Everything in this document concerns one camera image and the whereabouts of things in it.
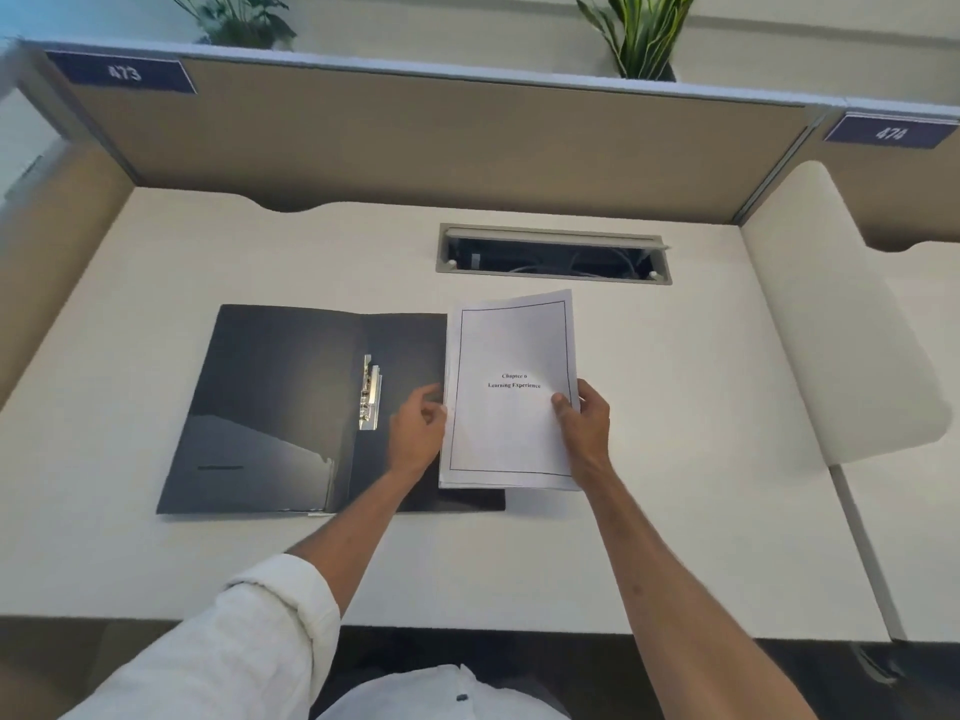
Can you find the person's left hand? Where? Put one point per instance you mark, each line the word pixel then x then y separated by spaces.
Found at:
pixel 416 438

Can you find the snake plant in pot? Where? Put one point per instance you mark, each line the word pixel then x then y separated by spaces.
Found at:
pixel 637 37

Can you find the white buttoned shirt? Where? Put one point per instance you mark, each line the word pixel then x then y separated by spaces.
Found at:
pixel 210 652

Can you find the broad leaf potted plant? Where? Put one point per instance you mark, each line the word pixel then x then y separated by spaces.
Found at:
pixel 240 22

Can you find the black folder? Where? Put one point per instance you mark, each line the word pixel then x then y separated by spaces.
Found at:
pixel 262 367

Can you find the blue number sign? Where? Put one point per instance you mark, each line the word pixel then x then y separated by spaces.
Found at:
pixel 124 72
pixel 889 132

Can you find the person's right hand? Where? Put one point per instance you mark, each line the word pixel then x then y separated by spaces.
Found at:
pixel 589 442

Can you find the grey chair base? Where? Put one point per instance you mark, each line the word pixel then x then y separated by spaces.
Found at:
pixel 885 667

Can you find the person's right forearm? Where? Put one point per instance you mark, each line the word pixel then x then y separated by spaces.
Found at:
pixel 675 607

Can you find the person's left forearm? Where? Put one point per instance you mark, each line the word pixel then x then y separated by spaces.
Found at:
pixel 352 539

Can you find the beige neighbouring partition panel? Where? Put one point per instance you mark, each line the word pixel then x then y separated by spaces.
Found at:
pixel 900 194

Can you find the beige side partition panel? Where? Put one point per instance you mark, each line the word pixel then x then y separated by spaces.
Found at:
pixel 52 239

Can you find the white rounded desk divider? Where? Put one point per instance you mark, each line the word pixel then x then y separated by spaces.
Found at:
pixel 825 314

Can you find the beige back partition panel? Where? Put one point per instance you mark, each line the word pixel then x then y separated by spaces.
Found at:
pixel 450 142

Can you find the white printed paper stack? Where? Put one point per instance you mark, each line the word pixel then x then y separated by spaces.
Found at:
pixel 510 442

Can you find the white neighbouring desk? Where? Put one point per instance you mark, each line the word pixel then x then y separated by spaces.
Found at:
pixel 915 532

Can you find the grey framed glass partition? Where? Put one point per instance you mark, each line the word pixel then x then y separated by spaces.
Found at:
pixel 37 163

